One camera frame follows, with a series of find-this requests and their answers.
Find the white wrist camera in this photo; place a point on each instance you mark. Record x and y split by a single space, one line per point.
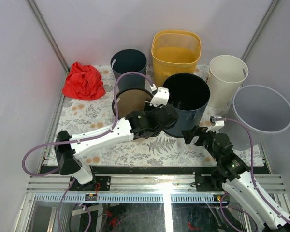
217 122
161 97

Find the translucent grey bin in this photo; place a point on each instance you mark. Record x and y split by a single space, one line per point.
256 113

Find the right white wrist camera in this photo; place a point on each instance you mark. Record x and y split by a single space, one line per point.
217 122

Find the large dark navy bin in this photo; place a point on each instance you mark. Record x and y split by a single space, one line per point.
189 96

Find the slate blue tapered bin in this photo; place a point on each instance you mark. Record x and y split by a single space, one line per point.
126 61

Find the floral patterned table mat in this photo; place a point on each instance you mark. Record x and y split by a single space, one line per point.
78 116

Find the crumpled red cloth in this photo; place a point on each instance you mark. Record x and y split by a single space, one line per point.
84 82

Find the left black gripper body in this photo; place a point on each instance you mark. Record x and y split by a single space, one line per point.
149 110

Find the right aluminium frame post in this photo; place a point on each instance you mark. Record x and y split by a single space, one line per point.
261 26

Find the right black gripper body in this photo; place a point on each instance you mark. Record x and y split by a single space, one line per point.
205 139

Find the beige bin with black rim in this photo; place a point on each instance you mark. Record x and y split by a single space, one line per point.
128 108

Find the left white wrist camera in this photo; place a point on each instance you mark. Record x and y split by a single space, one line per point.
161 97

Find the yellow mesh basket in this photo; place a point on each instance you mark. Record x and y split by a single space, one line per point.
174 51

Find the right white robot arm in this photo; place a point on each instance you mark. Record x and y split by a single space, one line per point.
235 177

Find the cream white bin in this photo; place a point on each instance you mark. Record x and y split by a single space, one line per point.
225 75

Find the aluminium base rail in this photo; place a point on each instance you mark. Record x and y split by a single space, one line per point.
123 188

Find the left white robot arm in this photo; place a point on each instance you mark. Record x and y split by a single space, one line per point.
70 149

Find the aluminium frame post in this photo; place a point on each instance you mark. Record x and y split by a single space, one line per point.
261 26
47 33

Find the left aluminium frame post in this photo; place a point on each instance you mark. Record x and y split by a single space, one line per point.
47 33

